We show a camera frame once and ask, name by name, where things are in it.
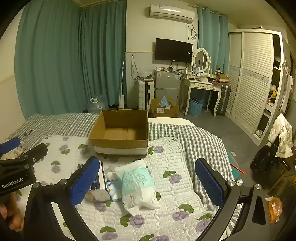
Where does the white oval mirror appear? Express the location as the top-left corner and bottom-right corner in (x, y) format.
(192, 47), (211, 75)

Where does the grey checked bed sheet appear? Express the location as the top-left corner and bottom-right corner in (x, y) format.
(5, 113), (234, 209)

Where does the clear water jug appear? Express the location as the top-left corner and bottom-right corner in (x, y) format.
(86, 94), (109, 114)

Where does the dark suitcase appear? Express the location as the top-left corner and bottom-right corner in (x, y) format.
(208, 85), (232, 116)

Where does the white louvered wardrobe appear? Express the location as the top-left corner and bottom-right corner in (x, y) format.
(225, 29), (288, 146)

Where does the white cotton wad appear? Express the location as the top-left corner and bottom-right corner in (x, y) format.
(105, 166), (121, 181)

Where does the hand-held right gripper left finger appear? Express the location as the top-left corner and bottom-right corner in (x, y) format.
(24, 156), (100, 241)

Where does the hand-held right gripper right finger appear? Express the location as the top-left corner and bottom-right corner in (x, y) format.
(195, 158), (272, 241)

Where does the brown cardboard box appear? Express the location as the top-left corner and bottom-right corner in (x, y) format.
(89, 109), (149, 159)

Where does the dark blue tissue pack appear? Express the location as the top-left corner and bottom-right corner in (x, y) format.
(90, 161), (111, 202)

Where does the grey small fridge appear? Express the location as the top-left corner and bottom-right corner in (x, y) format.
(154, 70), (180, 100)

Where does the white thin pole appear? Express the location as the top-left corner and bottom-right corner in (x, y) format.
(118, 61), (125, 110)

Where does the white air conditioner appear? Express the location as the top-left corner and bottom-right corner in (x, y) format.
(148, 3), (196, 23)

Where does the white plastic bag teal print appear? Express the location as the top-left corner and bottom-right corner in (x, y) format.
(115, 160), (160, 217)

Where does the white dressing table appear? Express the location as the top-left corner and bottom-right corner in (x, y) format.
(179, 75), (228, 117)

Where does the orange snack bag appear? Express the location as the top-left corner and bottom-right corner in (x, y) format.
(266, 197), (283, 224)

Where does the light blue soft pack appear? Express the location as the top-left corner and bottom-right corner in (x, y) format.
(106, 179), (123, 202)

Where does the white puffer jacket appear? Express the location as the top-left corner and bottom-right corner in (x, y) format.
(268, 113), (294, 158)

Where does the dark floral garment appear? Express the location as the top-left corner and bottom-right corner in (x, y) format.
(250, 141), (281, 172)

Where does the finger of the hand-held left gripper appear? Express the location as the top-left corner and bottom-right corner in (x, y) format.
(0, 137), (21, 155)
(13, 143), (48, 168)

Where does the white floral quilted mat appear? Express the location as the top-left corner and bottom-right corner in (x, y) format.
(30, 136), (232, 241)

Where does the blue laundry basket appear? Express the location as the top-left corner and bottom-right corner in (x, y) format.
(188, 98), (204, 116)

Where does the person's left hand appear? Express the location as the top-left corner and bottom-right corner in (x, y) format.
(0, 193), (30, 232)

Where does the cardboard box with labels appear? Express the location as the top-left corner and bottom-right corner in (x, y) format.
(151, 98), (179, 118)

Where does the narrow teal curtain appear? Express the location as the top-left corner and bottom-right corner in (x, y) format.
(197, 7), (229, 75)

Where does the black wall television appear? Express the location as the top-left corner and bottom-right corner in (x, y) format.
(155, 38), (193, 63)

